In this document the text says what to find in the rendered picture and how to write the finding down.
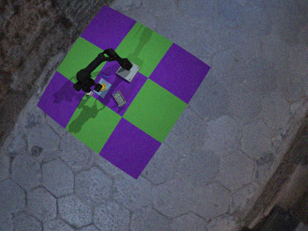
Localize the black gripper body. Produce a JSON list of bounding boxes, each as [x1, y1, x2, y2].
[[87, 78, 103, 92]]

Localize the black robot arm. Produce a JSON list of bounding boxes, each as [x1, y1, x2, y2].
[[73, 48, 133, 93]]

